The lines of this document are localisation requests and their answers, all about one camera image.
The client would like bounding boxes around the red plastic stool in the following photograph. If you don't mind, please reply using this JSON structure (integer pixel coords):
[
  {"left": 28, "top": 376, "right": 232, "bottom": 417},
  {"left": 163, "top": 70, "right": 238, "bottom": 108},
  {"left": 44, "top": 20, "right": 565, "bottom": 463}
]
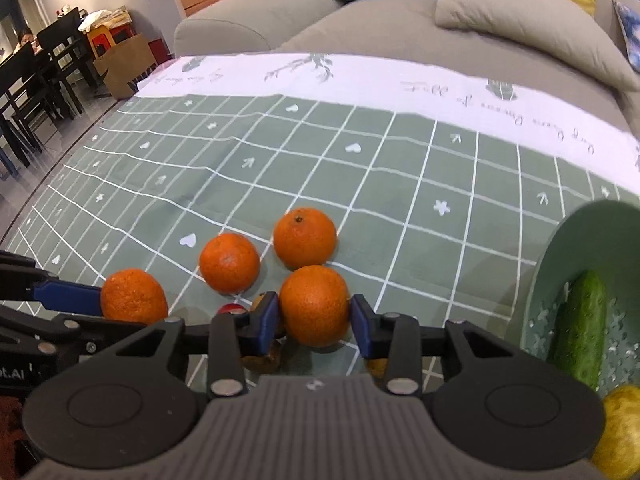
[{"left": 87, "top": 25, "right": 134, "bottom": 57}]

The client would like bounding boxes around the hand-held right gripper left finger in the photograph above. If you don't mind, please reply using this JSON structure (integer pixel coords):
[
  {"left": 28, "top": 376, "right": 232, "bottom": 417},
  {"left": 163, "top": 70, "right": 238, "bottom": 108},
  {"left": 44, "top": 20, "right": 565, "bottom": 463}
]
[{"left": 95, "top": 291, "right": 281, "bottom": 400}]

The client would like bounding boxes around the beige sofa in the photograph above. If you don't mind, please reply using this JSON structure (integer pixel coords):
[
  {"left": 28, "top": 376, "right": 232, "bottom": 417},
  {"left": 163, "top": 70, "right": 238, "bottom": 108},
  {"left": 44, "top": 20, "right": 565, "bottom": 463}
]
[{"left": 172, "top": 0, "right": 640, "bottom": 138}]

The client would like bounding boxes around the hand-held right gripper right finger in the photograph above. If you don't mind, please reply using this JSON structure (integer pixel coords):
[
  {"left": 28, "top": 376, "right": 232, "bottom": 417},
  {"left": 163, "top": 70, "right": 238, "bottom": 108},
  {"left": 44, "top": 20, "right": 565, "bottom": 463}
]
[{"left": 349, "top": 294, "right": 536, "bottom": 396}]

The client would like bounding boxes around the beige cushion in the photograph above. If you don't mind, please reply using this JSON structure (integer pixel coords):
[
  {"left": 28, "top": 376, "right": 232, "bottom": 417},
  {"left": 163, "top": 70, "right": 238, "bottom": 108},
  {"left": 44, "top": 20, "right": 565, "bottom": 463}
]
[{"left": 434, "top": 0, "right": 640, "bottom": 94}]

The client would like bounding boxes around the orange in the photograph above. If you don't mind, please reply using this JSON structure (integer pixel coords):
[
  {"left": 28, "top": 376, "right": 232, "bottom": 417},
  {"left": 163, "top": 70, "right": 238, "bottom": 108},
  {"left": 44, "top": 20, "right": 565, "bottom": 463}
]
[
  {"left": 273, "top": 207, "right": 338, "bottom": 270},
  {"left": 199, "top": 233, "right": 261, "bottom": 295},
  {"left": 278, "top": 265, "right": 352, "bottom": 348},
  {"left": 100, "top": 268, "right": 169, "bottom": 326}
]

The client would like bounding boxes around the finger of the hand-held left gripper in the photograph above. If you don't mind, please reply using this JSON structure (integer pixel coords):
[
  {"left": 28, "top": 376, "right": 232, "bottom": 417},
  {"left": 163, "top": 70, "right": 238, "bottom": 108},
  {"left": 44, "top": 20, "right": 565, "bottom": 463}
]
[
  {"left": 0, "top": 250, "right": 104, "bottom": 317},
  {"left": 0, "top": 305, "right": 151, "bottom": 358}
]

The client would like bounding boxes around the green grid tablecloth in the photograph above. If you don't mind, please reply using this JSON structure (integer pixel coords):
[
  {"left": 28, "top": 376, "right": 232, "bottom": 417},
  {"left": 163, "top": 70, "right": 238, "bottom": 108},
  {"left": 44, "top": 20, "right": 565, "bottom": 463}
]
[{"left": 0, "top": 51, "right": 640, "bottom": 411}]

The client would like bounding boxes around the orange cloth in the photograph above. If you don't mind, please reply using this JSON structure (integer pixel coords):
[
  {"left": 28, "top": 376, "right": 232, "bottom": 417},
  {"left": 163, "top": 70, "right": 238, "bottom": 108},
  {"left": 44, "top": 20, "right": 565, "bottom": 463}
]
[{"left": 0, "top": 396, "right": 30, "bottom": 466}]

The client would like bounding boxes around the yellow-green round fruit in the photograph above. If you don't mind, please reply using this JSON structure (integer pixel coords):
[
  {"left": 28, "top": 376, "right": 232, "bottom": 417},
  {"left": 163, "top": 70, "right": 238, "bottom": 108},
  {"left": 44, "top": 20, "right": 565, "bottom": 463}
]
[{"left": 590, "top": 385, "right": 640, "bottom": 479}]

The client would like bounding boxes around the printed picture cushion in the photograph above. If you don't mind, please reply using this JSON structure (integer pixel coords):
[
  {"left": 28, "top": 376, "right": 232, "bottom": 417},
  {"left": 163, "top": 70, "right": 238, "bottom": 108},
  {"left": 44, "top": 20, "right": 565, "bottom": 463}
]
[{"left": 612, "top": 0, "right": 640, "bottom": 77}]

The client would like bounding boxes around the cucumber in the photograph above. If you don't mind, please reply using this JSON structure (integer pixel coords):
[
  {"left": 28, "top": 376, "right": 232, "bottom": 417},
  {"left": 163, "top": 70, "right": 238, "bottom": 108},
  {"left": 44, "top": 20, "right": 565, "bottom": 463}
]
[{"left": 546, "top": 270, "right": 608, "bottom": 392}]

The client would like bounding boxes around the black dining chair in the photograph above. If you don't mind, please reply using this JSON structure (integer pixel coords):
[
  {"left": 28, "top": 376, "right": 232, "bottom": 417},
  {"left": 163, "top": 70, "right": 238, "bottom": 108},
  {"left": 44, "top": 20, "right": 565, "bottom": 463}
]
[
  {"left": 0, "top": 42, "right": 84, "bottom": 153},
  {"left": 36, "top": 7, "right": 99, "bottom": 117}
]

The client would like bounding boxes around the green bowl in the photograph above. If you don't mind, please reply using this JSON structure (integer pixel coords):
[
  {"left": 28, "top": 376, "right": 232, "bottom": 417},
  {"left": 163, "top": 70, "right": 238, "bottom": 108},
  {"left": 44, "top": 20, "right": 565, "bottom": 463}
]
[{"left": 520, "top": 199, "right": 640, "bottom": 413}]

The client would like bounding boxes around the white cloth bundle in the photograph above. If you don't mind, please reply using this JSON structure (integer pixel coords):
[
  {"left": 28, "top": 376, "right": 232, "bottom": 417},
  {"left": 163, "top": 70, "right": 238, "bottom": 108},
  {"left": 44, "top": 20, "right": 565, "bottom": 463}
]
[{"left": 78, "top": 8, "right": 132, "bottom": 34}]

